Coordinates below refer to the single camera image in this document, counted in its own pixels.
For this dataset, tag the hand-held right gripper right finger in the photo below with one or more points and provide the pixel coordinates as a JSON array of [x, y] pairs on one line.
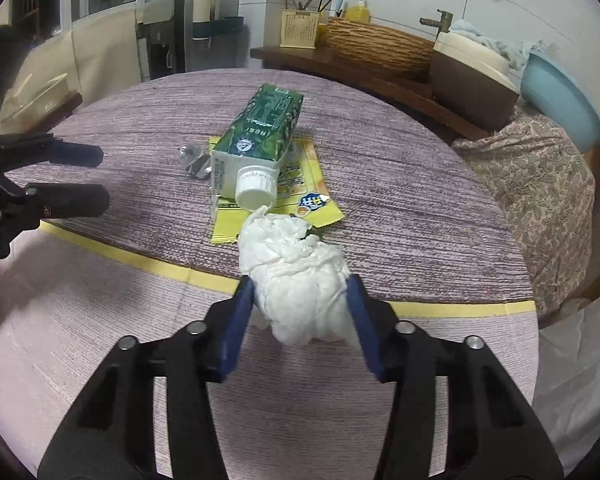
[[362, 320]]

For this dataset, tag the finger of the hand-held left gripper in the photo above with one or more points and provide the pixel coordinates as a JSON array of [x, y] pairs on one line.
[[75, 154], [75, 201]]

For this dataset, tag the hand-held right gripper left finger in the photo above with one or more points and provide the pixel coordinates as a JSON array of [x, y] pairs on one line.
[[237, 330]]

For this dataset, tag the white tissue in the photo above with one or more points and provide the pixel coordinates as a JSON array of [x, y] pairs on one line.
[[295, 270]]

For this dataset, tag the beige cloth cover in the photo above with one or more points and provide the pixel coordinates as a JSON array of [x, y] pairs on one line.
[[100, 55]]

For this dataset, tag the pink tablecloth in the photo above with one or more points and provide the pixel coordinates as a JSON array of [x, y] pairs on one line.
[[105, 300]]

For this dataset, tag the grey striped tablecloth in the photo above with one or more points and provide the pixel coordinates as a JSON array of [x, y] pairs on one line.
[[405, 210]]

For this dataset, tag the yellow snack wrapper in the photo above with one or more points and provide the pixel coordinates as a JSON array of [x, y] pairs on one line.
[[305, 180]]

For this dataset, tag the water dispenser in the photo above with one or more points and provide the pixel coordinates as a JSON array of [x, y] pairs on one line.
[[180, 40]]

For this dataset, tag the green drink carton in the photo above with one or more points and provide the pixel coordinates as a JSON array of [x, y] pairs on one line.
[[260, 135]]

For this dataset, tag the paper roll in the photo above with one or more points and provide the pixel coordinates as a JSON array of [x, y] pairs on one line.
[[206, 0]]

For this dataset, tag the floral cloth cover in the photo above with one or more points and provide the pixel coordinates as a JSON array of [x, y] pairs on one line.
[[535, 190]]

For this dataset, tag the white cloth cover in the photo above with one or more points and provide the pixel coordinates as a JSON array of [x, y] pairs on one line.
[[580, 385]]

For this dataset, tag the dark wooden counter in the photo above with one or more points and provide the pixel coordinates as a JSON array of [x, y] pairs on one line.
[[305, 57]]

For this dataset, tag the beige chopstick holder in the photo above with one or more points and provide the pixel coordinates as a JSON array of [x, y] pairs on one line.
[[300, 30]]

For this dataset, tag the brown sink with cream rim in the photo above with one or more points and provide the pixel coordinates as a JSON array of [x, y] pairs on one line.
[[470, 80]]

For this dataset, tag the wicker basket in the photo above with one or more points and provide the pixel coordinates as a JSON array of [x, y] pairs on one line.
[[380, 45]]

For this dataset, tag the blue plastic basin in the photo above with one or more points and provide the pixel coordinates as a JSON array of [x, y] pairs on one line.
[[560, 100]]

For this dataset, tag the grey towel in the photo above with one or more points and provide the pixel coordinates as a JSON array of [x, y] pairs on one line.
[[500, 45]]

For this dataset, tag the yellow soap pump bottle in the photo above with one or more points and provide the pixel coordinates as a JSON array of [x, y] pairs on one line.
[[357, 10]]

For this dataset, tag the bronze faucet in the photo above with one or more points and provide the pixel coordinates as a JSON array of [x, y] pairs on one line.
[[442, 20]]

